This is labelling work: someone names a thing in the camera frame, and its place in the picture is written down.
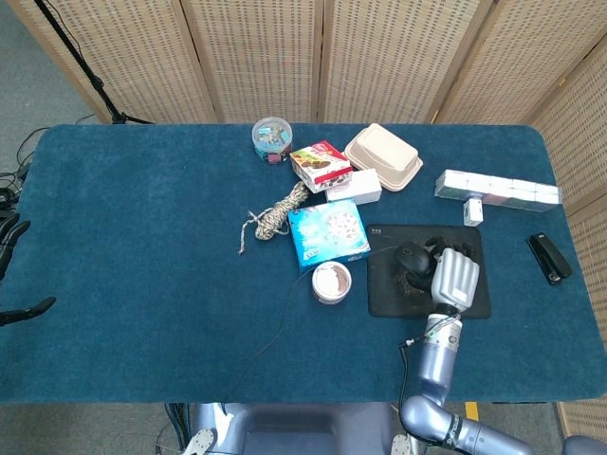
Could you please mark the white wooden letter cube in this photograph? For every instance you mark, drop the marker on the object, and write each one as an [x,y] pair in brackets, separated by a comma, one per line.
[473,212]

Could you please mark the clear jar of rubber bands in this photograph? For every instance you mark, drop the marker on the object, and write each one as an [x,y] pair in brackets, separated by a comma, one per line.
[332,282]

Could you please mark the black tripod stand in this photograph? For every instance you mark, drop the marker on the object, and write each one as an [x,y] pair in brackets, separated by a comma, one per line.
[90,78]

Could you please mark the blue-grey robot torso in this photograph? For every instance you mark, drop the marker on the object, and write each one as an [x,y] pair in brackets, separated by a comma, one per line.
[294,431]

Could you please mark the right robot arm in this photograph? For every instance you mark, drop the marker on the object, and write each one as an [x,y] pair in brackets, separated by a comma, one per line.
[438,360]

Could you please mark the black printed mouse pad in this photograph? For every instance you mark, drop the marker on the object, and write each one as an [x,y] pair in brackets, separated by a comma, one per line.
[384,294]

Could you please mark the black stapler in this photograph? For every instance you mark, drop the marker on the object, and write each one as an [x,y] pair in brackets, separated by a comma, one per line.
[550,258]

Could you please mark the blue carpet table cover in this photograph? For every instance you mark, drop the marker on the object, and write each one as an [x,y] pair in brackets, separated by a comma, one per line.
[142,237]

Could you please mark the clear jar of binder clips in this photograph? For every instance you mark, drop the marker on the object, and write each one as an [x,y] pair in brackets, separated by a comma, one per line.
[271,137]

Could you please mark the woven wicker folding screen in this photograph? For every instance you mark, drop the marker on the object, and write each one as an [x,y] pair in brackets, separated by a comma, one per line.
[261,57]

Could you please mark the long white multicolour box pack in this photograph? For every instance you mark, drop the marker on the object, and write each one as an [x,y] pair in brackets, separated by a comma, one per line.
[498,189]

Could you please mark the blue cookie box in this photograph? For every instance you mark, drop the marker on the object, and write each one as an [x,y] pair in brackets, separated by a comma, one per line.
[327,234]

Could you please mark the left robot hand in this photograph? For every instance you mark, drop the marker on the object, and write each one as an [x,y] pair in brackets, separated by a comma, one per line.
[12,232]

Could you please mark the beige lidded food container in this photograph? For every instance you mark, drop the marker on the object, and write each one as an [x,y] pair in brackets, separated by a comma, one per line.
[384,156]

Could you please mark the plain white cardboard box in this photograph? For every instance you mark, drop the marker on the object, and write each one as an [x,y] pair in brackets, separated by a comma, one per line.
[360,187]

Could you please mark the black computer mouse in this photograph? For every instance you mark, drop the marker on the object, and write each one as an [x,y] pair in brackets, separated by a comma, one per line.
[411,258]

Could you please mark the red white chocolate biscuit box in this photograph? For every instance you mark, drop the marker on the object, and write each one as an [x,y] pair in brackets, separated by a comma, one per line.
[320,166]

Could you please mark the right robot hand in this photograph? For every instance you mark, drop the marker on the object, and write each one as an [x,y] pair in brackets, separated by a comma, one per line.
[455,279]

